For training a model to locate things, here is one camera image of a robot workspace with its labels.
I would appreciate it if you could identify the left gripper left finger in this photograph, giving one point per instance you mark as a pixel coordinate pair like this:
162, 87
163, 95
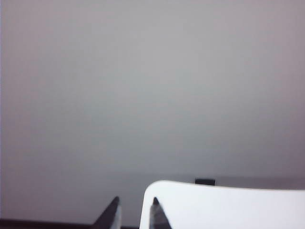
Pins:
110, 214

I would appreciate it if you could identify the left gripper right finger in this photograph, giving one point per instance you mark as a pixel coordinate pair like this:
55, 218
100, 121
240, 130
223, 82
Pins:
158, 217

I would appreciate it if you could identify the small black rectangular block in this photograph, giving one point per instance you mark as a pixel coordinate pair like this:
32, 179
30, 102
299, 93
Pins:
205, 181

